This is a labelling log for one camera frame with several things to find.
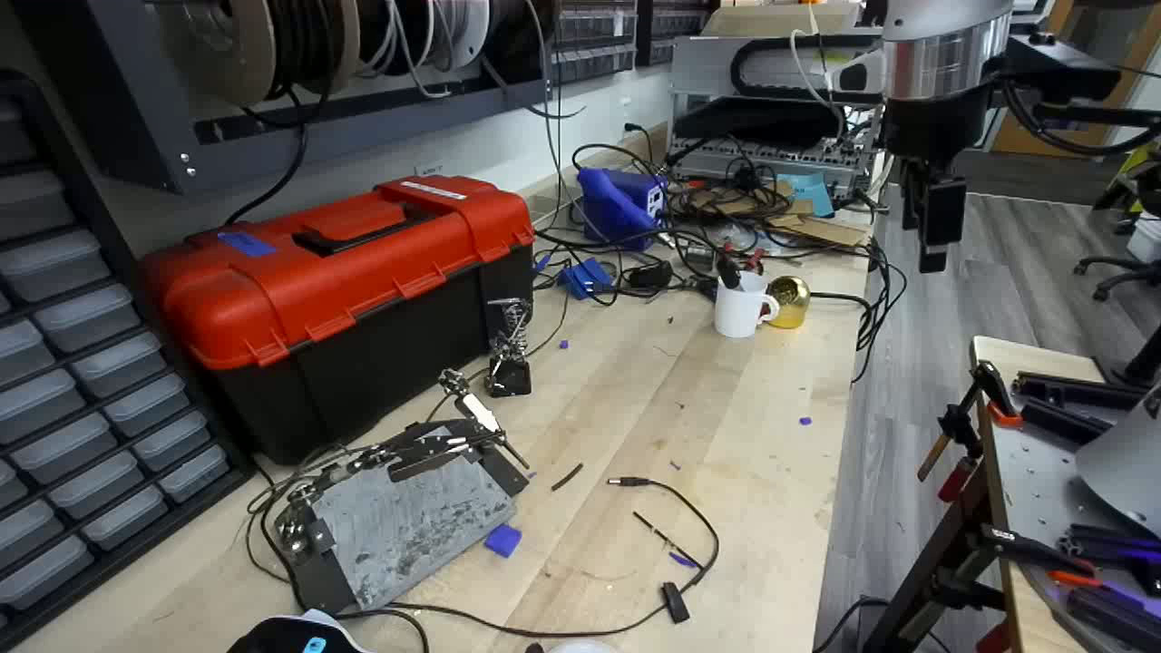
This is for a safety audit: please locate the grey metal electronics box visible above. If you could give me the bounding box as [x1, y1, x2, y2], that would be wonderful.
[275, 422, 530, 617]

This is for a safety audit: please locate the side table with tools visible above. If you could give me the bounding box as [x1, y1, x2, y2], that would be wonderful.
[863, 338, 1161, 653]

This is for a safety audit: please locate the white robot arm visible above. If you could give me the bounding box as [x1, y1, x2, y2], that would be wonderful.
[881, 0, 1014, 273]

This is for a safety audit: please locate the small black metal clamp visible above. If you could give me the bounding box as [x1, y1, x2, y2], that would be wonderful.
[488, 299, 530, 396]

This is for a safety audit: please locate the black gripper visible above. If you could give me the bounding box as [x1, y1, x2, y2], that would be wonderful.
[884, 91, 987, 273]

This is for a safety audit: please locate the small blue plastic block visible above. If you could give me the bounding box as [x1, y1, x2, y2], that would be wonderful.
[488, 527, 521, 559]

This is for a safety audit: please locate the black marker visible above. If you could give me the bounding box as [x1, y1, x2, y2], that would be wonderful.
[720, 259, 742, 290]

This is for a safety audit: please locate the grey parts drawer cabinet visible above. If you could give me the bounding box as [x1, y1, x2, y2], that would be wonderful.
[0, 70, 246, 650]

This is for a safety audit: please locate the white mug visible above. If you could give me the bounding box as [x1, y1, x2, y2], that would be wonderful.
[714, 273, 779, 342]

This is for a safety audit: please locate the blue hot air gun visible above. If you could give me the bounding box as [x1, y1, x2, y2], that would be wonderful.
[577, 166, 663, 249]

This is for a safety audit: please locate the wire spool rack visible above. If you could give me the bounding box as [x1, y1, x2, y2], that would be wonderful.
[12, 0, 720, 196]

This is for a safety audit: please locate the black cable with connector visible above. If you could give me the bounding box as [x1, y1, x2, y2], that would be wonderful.
[242, 473, 727, 647]

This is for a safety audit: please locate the small blue electronics module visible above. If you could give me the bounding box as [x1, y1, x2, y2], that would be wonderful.
[560, 259, 613, 299]

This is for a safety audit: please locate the gold metal dome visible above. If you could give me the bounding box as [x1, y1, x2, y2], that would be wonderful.
[771, 275, 811, 330]

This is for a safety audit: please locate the black white device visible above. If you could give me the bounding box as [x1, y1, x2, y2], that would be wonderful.
[228, 610, 362, 653]

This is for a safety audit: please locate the red and black toolbox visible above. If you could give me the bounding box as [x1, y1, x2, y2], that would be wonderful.
[143, 177, 535, 464]

